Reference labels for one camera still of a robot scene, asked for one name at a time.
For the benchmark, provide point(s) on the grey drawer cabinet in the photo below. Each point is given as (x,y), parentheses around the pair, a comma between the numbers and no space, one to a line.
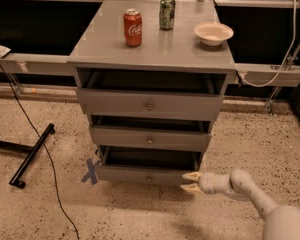
(151,96)

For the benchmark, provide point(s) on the grey metal rail frame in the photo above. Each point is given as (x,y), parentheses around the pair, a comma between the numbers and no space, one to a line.
(30,64)

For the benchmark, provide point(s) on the white bowl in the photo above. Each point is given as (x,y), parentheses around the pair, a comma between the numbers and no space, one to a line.
(213,34)

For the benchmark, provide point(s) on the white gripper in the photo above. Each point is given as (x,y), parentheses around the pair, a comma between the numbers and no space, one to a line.
(207,183)

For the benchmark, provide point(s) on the red cola can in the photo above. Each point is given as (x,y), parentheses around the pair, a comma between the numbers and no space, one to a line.
(133,27)

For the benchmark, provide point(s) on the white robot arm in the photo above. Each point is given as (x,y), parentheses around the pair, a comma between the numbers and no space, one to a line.
(281,222)

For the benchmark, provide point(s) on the green soda can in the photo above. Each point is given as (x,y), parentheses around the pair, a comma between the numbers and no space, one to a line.
(166,14)

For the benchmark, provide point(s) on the grey bottom drawer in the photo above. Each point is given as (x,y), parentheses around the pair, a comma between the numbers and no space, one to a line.
(146,166)

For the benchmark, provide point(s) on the grey drawer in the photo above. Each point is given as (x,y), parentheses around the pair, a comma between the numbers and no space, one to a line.
(151,94)
(151,133)
(146,166)

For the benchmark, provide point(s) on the blue tape cross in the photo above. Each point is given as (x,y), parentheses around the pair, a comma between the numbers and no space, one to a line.
(91,173)

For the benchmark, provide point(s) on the grey top drawer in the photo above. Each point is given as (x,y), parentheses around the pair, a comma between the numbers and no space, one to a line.
(151,94)

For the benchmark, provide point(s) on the grey middle drawer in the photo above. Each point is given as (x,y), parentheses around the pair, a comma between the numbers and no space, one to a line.
(151,133)

